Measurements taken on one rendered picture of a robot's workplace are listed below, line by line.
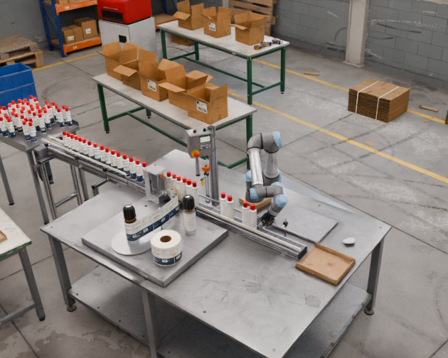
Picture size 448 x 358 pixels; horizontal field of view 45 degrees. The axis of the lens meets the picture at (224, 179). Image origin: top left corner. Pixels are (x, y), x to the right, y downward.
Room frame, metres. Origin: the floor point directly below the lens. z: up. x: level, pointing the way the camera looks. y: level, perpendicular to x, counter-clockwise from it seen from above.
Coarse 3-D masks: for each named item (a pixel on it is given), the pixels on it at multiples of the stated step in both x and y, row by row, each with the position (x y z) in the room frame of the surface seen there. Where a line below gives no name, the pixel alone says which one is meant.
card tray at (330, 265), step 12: (312, 252) 2.89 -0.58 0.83; (324, 252) 2.88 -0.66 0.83; (336, 252) 2.85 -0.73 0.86; (300, 264) 2.73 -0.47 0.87; (312, 264) 2.76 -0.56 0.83; (324, 264) 2.76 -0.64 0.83; (336, 264) 2.75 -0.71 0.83; (348, 264) 2.75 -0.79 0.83; (324, 276) 2.62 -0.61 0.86; (336, 276) 2.64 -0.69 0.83
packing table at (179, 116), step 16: (96, 80) 6.51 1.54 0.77; (112, 80) 6.46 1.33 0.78; (128, 96) 5.93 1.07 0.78; (144, 96) 5.91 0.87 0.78; (128, 112) 6.78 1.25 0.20; (160, 112) 5.43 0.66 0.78; (176, 112) 5.41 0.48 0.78; (240, 112) 5.34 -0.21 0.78; (192, 128) 5.01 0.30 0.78; (240, 160) 5.34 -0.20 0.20
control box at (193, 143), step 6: (186, 132) 3.53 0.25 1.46; (192, 132) 3.50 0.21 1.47; (198, 132) 3.50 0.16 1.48; (204, 132) 3.49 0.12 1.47; (210, 132) 3.50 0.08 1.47; (192, 138) 3.46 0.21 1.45; (198, 138) 3.47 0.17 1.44; (210, 138) 3.49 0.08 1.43; (192, 144) 3.46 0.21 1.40; (198, 144) 3.47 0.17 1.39; (192, 150) 3.46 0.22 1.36; (198, 150) 3.47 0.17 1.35; (204, 150) 3.48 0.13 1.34; (210, 150) 3.49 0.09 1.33; (192, 156) 3.45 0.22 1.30; (198, 156) 3.47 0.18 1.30
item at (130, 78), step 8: (144, 56) 6.44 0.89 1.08; (152, 56) 6.34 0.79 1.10; (128, 64) 6.40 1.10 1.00; (136, 64) 6.48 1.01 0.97; (120, 72) 6.13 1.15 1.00; (128, 72) 6.09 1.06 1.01; (136, 72) 6.12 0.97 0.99; (128, 80) 6.25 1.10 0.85; (136, 80) 6.13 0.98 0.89; (136, 88) 6.14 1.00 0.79
